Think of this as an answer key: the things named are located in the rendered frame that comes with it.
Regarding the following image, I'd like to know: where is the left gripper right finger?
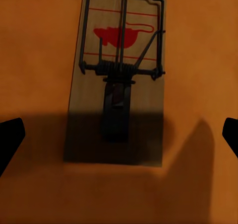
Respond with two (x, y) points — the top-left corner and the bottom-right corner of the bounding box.
(222, 118), (238, 158)

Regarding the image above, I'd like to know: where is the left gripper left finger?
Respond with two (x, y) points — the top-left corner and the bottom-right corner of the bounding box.
(0, 118), (26, 176)

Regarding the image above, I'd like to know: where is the mousetrap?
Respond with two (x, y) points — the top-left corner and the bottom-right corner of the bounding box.
(62, 0), (167, 167)

